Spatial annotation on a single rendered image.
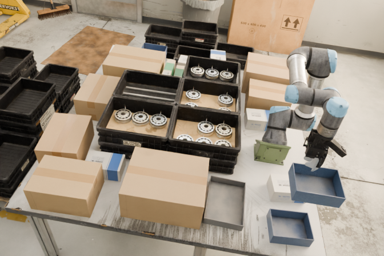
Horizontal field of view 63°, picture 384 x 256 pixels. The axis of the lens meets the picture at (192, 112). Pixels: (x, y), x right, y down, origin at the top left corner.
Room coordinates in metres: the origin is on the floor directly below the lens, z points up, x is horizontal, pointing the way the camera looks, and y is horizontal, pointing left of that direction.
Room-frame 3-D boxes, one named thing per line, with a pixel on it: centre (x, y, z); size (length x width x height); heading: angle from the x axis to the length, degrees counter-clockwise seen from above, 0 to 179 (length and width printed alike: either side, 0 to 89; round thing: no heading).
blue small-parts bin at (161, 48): (2.25, 0.38, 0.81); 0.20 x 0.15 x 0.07; 87
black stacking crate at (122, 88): (1.63, 0.30, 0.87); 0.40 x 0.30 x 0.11; 88
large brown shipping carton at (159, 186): (0.96, 0.08, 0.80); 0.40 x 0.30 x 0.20; 88
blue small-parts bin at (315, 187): (0.86, -0.56, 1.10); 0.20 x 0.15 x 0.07; 87
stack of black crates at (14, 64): (2.18, 1.64, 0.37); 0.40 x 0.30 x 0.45; 177
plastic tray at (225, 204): (0.97, -0.24, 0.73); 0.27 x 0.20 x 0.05; 175
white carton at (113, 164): (1.09, 0.44, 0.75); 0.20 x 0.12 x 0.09; 90
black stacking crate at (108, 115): (1.33, 0.31, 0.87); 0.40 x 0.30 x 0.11; 88
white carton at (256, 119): (1.64, -0.47, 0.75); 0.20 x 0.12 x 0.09; 93
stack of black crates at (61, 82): (2.16, 1.24, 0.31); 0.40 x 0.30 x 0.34; 177
